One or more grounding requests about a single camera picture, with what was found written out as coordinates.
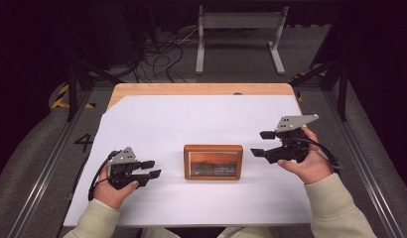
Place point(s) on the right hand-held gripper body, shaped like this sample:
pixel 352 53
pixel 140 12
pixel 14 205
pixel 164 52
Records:
pixel 291 148

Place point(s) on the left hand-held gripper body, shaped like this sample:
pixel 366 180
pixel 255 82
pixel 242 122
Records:
pixel 123 172

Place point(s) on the white metal stand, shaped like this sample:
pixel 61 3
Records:
pixel 241 20

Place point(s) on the person's left hand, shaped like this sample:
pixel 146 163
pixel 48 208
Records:
pixel 107 195

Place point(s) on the white table sheet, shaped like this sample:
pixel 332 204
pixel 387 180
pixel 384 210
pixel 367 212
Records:
pixel 198 112

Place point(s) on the person's leg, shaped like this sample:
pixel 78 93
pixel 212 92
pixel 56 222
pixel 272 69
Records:
pixel 244 233
pixel 158 233

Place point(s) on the wooden picture frame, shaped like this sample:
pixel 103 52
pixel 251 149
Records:
pixel 213 148

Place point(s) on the person's right leg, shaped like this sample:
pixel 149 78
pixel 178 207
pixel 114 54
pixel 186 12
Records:
pixel 244 233

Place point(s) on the person's left leg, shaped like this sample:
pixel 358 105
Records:
pixel 158 233

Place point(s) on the aluminium floor rail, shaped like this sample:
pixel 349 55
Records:
pixel 42 185
pixel 363 158

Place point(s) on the black metal stand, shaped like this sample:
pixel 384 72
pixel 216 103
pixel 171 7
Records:
pixel 342 89
pixel 71 86

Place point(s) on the person's right hand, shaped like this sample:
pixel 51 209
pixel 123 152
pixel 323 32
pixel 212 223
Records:
pixel 312 168

